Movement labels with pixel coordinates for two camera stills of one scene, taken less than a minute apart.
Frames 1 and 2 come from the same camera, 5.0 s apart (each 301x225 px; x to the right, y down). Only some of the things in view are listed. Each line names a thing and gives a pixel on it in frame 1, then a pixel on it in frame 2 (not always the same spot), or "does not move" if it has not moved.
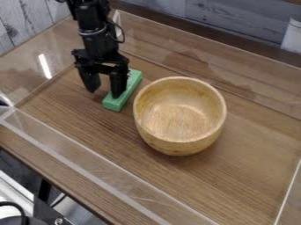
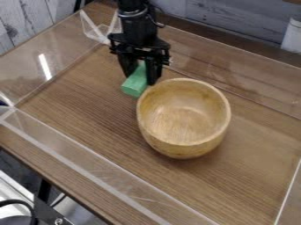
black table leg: [43, 192] does not move
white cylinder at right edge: [292, 38] does not move
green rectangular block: [115, 104] to [135, 84]
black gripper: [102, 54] to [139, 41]
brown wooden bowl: [179, 114] does not move
